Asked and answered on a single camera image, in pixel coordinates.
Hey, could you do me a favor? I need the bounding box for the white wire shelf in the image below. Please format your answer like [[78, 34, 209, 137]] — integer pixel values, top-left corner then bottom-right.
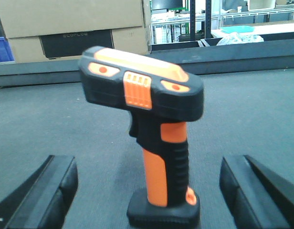
[[151, 7, 294, 44]]

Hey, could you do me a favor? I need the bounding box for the dark grey table rail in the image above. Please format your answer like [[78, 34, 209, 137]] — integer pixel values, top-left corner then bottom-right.
[[0, 39, 294, 87]]

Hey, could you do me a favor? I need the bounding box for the large cardboard box black print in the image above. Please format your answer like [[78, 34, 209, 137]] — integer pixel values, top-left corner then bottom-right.
[[0, 0, 151, 63]]

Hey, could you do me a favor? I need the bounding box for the black vertical post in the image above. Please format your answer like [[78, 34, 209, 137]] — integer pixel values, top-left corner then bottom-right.
[[189, 0, 196, 42]]

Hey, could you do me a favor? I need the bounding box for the crumpled white plastic bag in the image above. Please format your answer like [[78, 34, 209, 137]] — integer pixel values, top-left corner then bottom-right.
[[217, 32, 264, 46]]

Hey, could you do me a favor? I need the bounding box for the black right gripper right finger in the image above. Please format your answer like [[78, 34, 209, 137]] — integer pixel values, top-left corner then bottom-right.
[[219, 155, 294, 229]]

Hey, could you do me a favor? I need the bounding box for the white open box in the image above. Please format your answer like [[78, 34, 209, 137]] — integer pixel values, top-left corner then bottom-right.
[[247, 0, 276, 11]]

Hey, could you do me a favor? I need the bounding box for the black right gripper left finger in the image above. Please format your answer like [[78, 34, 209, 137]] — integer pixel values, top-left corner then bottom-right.
[[0, 155, 78, 229]]

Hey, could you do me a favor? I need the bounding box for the blue bin behind table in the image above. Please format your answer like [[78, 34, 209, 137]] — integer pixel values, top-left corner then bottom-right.
[[0, 37, 14, 62]]

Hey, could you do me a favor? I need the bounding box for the orange black barcode scanner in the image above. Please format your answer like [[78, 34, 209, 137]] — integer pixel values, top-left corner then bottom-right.
[[78, 46, 204, 229]]

